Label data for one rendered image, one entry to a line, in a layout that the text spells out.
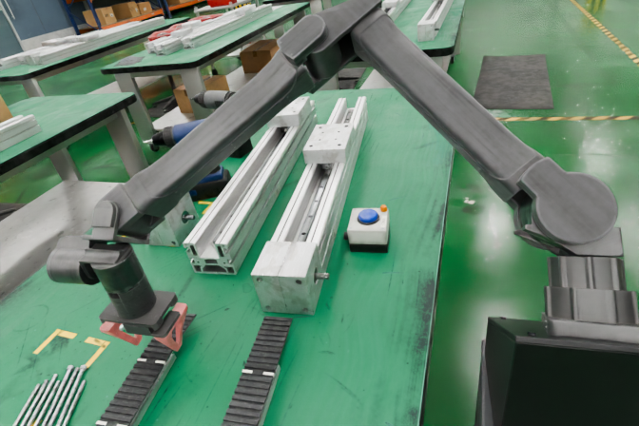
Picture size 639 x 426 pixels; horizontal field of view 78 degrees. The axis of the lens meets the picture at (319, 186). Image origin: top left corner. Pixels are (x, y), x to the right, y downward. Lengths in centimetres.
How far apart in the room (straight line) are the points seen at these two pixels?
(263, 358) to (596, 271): 46
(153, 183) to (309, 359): 37
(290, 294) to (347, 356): 14
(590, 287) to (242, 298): 58
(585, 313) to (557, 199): 12
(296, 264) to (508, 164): 38
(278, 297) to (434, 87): 44
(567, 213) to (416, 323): 34
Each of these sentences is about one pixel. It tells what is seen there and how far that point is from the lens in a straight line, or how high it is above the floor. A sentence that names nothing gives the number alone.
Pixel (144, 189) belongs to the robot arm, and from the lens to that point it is 61.
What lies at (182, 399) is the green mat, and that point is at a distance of 73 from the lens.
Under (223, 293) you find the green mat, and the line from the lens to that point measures 84.
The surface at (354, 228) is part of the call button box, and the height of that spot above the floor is 84.
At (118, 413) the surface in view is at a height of 81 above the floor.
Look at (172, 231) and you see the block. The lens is 99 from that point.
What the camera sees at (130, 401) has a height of 81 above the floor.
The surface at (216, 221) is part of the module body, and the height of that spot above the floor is 85.
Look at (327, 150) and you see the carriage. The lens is 100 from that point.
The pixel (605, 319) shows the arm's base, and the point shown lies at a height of 98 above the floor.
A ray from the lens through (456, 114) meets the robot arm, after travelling 53.
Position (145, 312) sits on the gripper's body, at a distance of 68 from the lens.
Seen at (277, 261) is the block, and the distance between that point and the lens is 72.
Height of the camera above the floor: 134
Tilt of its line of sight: 31 degrees down
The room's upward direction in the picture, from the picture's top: 10 degrees counter-clockwise
